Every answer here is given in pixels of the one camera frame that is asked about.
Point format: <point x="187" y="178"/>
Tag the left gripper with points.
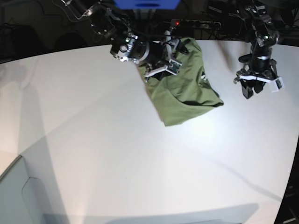
<point x="261" y="69"/>

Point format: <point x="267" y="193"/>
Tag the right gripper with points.
<point x="159" y="54"/>

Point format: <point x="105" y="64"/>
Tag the green T-shirt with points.
<point x="187" y="95"/>

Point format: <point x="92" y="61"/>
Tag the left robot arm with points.
<point x="260" y="30"/>

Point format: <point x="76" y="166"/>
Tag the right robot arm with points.
<point x="129" y="37"/>

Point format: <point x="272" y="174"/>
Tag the black power strip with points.
<point x="196" y="24"/>

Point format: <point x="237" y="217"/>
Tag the blue box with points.
<point x="147" y="4"/>

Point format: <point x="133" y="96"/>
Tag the grey panel at corner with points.
<point x="18" y="202"/>

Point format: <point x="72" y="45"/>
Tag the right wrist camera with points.
<point x="174" y="66"/>

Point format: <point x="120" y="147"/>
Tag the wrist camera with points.
<point x="174" y="66"/>
<point x="277" y="84"/>

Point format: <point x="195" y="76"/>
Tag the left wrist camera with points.
<point x="277" y="84"/>

